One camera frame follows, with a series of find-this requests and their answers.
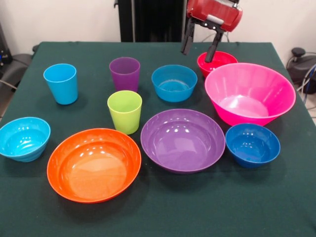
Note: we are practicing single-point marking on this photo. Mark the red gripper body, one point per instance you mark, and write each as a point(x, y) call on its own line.
point(212, 11)

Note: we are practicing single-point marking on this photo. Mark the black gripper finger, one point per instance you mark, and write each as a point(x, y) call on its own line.
point(212, 51)
point(187, 42)

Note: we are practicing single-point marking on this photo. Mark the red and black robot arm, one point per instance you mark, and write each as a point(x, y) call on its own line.
point(236, 3)

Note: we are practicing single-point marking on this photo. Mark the red small bowl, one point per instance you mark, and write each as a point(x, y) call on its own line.
point(227, 59)

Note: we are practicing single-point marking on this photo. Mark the large pink bowl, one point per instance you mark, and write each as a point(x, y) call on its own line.
point(247, 84)

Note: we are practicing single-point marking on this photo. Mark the blue straight-sided bowl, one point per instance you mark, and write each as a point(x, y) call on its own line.
point(172, 95)

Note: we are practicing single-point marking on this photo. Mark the purple plastic cup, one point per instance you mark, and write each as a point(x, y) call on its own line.
point(124, 79)

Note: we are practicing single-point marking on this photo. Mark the wide purple bowl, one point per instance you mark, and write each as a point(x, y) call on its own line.
point(182, 143)

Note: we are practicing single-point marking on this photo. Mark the lime green plastic cup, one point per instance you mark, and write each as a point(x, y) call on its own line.
point(124, 116)

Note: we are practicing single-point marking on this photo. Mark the dark blue small bowl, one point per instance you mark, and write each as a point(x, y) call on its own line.
point(251, 148)

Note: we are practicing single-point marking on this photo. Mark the light blue plastic cup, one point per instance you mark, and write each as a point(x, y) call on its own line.
point(63, 86)

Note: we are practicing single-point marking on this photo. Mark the wide orange bowl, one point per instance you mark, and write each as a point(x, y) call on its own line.
point(93, 170)

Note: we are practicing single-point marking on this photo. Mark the dark green tablecloth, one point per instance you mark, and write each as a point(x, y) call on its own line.
point(172, 209)

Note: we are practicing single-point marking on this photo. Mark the black equipment box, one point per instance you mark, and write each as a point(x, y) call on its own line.
point(3, 49)

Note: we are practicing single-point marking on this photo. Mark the light blue small bowl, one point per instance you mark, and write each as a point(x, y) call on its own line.
point(24, 143)

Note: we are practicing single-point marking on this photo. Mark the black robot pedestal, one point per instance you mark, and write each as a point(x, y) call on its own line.
point(153, 19)

